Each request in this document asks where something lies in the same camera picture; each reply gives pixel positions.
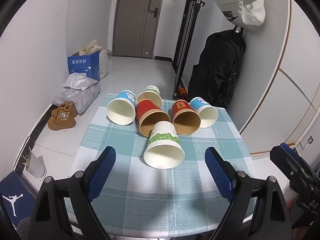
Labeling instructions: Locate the white green leaf paper cup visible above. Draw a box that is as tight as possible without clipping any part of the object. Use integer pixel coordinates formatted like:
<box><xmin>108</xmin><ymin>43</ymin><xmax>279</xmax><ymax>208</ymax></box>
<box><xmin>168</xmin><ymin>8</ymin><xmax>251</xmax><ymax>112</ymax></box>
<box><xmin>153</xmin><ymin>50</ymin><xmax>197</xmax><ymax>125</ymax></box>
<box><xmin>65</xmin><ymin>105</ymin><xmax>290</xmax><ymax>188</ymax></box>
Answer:
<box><xmin>143</xmin><ymin>121</ymin><xmax>185</xmax><ymax>170</ymax></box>

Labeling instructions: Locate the small blue paper cup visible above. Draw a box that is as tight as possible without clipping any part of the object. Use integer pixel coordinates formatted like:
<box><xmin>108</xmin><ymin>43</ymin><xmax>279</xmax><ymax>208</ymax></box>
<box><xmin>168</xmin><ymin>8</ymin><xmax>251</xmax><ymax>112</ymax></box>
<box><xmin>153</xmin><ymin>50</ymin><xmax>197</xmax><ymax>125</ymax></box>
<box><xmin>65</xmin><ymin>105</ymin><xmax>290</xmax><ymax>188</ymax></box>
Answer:
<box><xmin>190</xmin><ymin>97</ymin><xmax>219</xmax><ymax>128</ymax></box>

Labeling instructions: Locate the small red paper cup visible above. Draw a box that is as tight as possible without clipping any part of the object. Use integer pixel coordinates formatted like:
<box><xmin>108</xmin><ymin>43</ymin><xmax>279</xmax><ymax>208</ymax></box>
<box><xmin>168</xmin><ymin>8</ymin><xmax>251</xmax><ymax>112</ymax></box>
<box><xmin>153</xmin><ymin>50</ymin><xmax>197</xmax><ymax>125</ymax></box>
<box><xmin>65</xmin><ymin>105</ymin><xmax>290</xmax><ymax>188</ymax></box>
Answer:
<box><xmin>171</xmin><ymin>99</ymin><xmax>201</xmax><ymax>135</ymax></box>

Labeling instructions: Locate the large blue paper cup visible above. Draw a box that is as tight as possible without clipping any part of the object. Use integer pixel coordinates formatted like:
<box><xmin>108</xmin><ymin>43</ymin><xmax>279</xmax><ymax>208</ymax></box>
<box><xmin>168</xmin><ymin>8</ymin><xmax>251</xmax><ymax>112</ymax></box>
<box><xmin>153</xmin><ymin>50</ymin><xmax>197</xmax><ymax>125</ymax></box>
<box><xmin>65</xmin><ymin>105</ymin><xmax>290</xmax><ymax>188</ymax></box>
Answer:
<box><xmin>107</xmin><ymin>90</ymin><xmax>136</xmax><ymax>126</ymax></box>

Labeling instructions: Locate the large red paper cup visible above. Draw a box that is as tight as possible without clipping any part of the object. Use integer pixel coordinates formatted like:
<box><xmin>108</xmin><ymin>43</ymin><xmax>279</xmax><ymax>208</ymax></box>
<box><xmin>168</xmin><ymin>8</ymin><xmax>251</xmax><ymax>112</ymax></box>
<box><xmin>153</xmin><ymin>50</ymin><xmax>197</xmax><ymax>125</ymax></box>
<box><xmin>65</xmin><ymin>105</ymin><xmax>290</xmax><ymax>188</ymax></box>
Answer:
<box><xmin>136</xmin><ymin>99</ymin><xmax>170</xmax><ymax>137</ymax></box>

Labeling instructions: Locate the rear white green paper cup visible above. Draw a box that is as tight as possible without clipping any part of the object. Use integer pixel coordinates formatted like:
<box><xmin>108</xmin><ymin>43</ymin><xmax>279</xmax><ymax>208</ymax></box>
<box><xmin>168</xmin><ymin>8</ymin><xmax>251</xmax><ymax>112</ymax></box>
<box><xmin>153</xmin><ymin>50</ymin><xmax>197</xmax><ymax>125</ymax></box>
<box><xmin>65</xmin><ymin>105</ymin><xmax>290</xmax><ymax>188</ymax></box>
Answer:
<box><xmin>136</xmin><ymin>85</ymin><xmax>163</xmax><ymax>108</ymax></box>

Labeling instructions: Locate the blue Jordan shoe box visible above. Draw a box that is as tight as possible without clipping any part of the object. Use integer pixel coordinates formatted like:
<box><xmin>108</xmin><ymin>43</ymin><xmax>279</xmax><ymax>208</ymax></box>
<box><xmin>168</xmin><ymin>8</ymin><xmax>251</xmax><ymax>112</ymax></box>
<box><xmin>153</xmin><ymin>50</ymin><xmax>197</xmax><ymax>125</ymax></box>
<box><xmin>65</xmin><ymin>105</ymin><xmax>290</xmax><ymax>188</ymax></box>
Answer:
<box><xmin>1</xmin><ymin>171</ymin><xmax>37</xmax><ymax>229</ymax></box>

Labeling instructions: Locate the white waste bin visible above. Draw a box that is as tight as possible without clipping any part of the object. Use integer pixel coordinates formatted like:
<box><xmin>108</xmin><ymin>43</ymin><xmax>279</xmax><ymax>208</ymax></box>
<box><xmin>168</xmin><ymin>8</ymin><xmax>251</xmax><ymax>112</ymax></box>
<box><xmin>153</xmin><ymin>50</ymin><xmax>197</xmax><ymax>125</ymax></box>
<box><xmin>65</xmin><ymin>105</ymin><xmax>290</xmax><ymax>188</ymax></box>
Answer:
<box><xmin>26</xmin><ymin>152</ymin><xmax>47</xmax><ymax>180</ymax></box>

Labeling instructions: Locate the teal plaid tablecloth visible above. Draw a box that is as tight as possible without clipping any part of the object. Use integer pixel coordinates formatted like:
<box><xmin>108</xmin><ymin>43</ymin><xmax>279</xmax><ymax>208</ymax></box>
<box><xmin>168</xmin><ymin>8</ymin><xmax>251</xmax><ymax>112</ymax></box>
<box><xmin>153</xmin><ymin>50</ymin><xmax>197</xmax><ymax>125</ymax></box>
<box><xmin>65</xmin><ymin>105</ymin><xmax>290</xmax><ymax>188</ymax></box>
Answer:
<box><xmin>71</xmin><ymin>94</ymin><xmax>249</xmax><ymax>238</ymax></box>

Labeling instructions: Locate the near brown suede shoe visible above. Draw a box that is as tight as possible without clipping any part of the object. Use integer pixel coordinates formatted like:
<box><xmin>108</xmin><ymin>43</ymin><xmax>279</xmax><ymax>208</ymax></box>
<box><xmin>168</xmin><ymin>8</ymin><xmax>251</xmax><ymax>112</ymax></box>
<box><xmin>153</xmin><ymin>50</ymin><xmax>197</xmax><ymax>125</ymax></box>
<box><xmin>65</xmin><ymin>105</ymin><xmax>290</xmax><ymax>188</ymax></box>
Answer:
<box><xmin>48</xmin><ymin>110</ymin><xmax>76</xmax><ymax>131</ymax></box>

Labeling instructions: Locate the brown suede shoe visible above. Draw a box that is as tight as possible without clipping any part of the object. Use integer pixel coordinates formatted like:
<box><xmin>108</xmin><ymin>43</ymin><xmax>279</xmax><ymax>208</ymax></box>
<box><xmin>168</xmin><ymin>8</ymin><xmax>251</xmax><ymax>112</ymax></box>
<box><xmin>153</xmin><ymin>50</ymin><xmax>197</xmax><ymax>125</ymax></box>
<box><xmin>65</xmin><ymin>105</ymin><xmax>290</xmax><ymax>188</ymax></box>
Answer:
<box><xmin>48</xmin><ymin>110</ymin><xmax>76</xmax><ymax>131</ymax></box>
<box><xmin>51</xmin><ymin>101</ymin><xmax>78</xmax><ymax>117</ymax></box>

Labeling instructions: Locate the far brown suede shoe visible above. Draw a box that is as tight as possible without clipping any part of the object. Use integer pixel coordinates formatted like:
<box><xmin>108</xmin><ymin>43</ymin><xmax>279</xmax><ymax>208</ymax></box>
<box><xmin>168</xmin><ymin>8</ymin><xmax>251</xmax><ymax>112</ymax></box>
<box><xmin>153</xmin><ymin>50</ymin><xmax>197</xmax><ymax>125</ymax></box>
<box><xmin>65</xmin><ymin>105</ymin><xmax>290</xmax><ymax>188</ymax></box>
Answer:
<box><xmin>51</xmin><ymin>101</ymin><xmax>78</xmax><ymax>117</ymax></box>

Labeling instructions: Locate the lower grey plastic parcel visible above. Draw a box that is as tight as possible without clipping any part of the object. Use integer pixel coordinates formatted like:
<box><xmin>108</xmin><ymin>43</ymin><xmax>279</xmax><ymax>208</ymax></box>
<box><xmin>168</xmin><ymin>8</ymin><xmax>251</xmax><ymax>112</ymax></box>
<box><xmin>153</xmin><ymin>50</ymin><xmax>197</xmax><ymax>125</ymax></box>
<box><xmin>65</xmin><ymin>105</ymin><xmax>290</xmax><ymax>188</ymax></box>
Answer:
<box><xmin>52</xmin><ymin>84</ymin><xmax>100</xmax><ymax>115</ymax></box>

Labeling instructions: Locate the grey plastic parcel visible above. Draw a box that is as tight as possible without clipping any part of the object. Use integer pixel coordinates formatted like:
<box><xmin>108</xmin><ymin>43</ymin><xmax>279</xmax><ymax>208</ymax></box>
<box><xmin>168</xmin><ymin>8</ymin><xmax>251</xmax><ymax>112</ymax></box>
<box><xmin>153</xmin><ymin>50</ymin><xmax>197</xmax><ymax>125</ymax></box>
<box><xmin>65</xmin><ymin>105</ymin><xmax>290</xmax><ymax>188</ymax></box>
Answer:
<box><xmin>63</xmin><ymin>73</ymin><xmax>98</xmax><ymax>91</ymax></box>
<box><xmin>52</xmin><ymin>84</ymin><xmax>100</xmax><ymax>115</ymax></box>

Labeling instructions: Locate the black backpack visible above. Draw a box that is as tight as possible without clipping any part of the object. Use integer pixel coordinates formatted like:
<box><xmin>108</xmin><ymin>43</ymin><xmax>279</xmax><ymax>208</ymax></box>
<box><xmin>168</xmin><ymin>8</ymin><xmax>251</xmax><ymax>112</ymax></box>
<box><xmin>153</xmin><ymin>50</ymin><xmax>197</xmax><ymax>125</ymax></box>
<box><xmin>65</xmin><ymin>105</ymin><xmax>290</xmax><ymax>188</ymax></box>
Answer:
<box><xmin>188</xmin><ymin>26</ymin><xmax>246</xmax><ymax>108</ymax></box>

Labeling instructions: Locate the upper grey plastic parcel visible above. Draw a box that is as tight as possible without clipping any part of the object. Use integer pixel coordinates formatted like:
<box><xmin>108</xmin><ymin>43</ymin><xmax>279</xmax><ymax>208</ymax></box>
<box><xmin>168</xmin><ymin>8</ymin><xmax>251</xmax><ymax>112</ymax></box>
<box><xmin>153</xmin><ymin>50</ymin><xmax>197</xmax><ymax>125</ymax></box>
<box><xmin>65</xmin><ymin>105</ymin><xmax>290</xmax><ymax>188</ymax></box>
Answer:
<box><xmin>63</xmin><ymin>73</ymin><xmax>98</xmax><ymax>91</ymax></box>

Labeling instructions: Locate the blue cardboard box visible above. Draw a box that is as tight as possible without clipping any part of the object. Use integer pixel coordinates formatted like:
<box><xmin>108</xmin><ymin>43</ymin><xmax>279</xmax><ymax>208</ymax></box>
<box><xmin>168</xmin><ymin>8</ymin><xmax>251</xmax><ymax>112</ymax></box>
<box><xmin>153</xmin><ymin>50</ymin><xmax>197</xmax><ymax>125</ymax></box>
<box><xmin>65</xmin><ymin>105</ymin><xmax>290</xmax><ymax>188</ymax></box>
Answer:
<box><xmin>67</xmin><ymin>51</ymin><xmax>100</xmax><ymax>81</ymax></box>

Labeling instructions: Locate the beige tote bag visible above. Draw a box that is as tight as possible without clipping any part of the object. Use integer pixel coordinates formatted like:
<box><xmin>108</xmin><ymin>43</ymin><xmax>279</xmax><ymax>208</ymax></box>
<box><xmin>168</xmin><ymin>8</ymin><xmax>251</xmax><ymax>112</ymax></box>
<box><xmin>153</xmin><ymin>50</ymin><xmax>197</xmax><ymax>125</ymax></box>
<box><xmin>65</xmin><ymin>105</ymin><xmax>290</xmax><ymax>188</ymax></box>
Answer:
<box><xmin>79</xmin><ymin>40</ymin><xmax>111</xmax><ymax>80</ymax></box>

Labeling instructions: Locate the white Nike waist bag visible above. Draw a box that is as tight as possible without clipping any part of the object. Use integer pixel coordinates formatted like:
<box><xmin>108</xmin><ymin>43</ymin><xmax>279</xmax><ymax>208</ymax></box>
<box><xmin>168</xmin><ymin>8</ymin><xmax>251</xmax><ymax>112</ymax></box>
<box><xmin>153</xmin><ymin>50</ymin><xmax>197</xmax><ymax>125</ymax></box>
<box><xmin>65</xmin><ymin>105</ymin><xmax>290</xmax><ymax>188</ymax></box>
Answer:
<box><xmin>214</xmin><ymin>0</ymin><xmax>266</xmax><ymax>30</ymax></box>

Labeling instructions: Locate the black metal rack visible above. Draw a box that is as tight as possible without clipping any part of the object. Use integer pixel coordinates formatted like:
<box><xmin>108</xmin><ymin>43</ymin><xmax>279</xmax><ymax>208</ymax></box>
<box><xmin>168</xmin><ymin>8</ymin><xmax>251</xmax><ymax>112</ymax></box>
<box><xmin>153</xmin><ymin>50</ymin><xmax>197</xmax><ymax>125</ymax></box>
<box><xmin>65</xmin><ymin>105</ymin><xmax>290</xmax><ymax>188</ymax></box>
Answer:
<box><xmin>172</xmin><ymin>0</ymin><xmax>205</xmax><ymax>99</ymax></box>

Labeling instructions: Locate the grey brown door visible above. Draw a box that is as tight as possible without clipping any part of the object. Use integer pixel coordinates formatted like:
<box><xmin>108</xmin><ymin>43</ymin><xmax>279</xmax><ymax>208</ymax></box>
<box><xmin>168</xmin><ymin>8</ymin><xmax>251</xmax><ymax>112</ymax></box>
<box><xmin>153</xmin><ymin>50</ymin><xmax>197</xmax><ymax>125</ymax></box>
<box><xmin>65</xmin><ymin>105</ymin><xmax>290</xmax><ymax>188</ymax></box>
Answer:
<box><xmin>112</xmin><ymin>0</ymin><xmax>162</xmax><ymax>59</ymax></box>

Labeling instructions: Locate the black door handle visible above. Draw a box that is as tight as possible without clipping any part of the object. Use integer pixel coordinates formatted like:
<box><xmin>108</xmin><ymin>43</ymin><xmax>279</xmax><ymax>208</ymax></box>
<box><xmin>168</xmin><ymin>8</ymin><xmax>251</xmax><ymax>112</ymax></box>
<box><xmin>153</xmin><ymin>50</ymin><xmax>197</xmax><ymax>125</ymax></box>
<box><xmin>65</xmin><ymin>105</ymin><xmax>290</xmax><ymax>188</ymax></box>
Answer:
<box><xmin>148</xmin><ymin>7</ymin><xmax>158</xmax><ymax>18</ymax></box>

